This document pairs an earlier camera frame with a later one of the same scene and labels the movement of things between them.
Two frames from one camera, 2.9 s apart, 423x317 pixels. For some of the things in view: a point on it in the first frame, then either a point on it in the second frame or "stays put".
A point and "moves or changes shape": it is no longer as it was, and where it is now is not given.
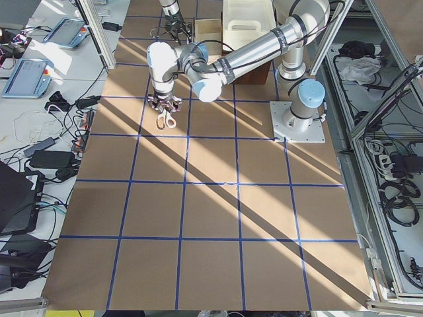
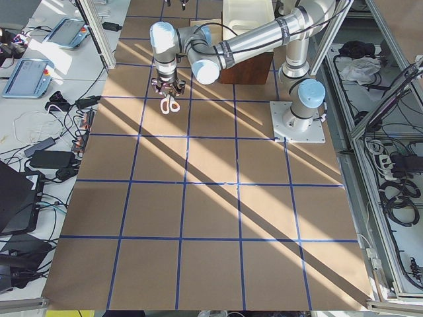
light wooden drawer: x=209 y=32 stays put
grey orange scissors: x=164 y=118 moves or changes shape
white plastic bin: x=244 y=20 stays put
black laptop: x=20 y=193 stays put
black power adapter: x=52 y=159 stays put
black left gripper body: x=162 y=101 -> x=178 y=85
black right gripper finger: x=189 y=31 -> x=183 y=2
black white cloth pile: x=358 y=63 stays put
